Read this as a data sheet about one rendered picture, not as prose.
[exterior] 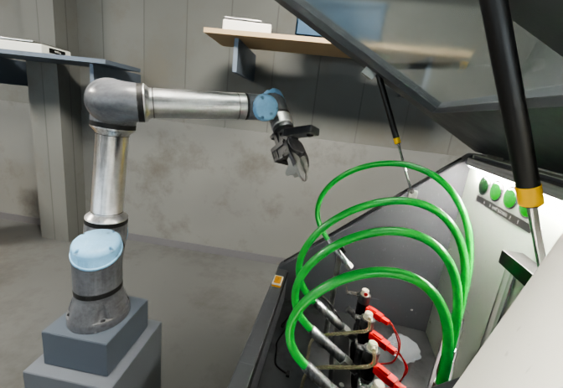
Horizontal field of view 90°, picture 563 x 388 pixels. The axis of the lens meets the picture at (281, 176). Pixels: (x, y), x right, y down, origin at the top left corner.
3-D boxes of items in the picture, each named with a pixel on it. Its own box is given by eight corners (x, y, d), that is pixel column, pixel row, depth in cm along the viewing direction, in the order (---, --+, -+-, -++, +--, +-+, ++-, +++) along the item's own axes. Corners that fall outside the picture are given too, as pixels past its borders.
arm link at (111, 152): (74, 271, 79) (85, 71, 69) (85, 245, 93) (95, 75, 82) (123, 268, 85) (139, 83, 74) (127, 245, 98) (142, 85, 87)
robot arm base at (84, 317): (50, 328, 73) (48, 295, 70) (95, 292, 87) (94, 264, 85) (105, 338, 71) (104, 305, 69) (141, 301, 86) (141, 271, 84)
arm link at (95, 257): (65, 300, 69) (61, 250, 66) (78, 271, 81) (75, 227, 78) (121, 292, 74) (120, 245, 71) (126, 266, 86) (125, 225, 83)
